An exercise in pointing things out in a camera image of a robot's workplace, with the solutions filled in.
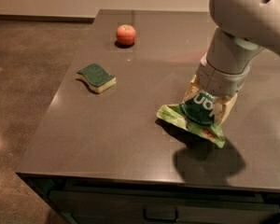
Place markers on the green rice chip bag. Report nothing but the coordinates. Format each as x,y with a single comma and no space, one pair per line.
195,116

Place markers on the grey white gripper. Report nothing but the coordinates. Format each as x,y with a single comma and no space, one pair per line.
220,79

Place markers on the green and yellow sponge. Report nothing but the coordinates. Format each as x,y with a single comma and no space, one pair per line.
96,78

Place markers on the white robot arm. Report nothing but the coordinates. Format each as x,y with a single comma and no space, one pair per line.
244,29

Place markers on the dark drawer with handle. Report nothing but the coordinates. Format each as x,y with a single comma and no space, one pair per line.
111,208

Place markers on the red apple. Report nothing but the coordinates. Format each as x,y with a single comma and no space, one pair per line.
126,34

